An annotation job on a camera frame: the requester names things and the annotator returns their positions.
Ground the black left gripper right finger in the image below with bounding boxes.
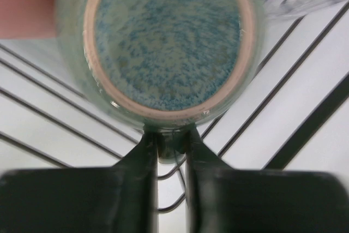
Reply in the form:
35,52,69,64
185,129,348,232

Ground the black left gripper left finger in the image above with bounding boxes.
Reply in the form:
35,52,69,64
1,133,158,232

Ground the green speckled ceramic mug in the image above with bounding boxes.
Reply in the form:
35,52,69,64
56,0,265,163

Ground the pink ceramic mug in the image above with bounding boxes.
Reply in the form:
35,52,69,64
1,0,56,39

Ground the black wire dish rack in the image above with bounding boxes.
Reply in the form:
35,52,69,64
0,0,349,214

